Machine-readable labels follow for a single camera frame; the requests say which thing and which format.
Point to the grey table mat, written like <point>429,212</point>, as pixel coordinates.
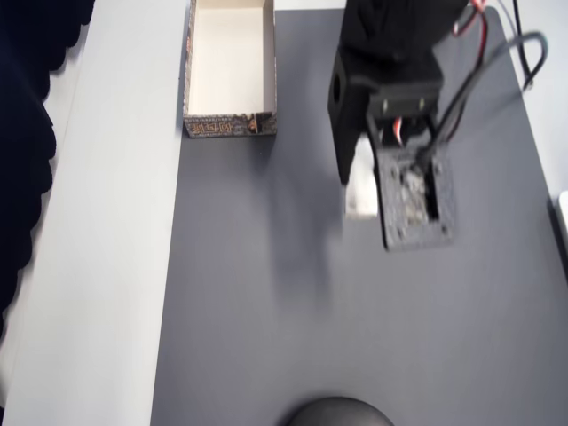
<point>266,310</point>

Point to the printed cardboard box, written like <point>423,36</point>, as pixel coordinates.
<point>231,66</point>

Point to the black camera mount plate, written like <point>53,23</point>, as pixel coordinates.
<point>395,222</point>

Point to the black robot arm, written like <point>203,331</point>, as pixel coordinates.
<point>399,22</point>

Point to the dark blue curtain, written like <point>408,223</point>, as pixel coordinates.
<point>22,133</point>

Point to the black round-base camera stand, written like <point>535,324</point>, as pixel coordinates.
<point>339,412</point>

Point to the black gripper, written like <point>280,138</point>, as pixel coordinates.
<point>349,146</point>

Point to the white rectangular block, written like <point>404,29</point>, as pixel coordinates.
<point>364,195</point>

